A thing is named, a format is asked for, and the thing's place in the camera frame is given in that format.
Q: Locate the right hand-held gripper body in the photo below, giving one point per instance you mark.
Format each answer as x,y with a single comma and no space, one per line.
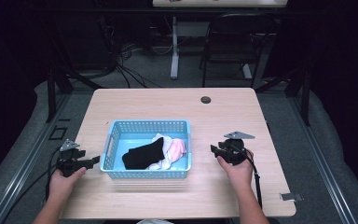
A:
234,149

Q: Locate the person's left hand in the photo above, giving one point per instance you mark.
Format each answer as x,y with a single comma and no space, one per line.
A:
62,184

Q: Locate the white sock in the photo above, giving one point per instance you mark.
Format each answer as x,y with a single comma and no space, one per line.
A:
166,155

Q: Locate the black metal stand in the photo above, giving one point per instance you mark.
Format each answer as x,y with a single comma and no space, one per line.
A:
57,77
298,87

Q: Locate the person's right hand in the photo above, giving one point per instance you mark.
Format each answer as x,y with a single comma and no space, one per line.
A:
237,173

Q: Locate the white desk leg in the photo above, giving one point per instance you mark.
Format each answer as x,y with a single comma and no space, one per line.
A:
174,46

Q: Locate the light blue plastic basket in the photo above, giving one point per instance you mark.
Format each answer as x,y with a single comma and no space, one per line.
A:
147,149

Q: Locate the pink sock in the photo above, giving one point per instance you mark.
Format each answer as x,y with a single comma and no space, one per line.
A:
177,150

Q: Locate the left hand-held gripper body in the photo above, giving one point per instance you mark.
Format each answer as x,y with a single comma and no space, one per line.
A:
69,159

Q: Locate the black folding chair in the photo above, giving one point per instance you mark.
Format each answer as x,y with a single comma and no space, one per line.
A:
236,46

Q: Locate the black sock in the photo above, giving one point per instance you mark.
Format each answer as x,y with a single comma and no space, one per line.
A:
144,155

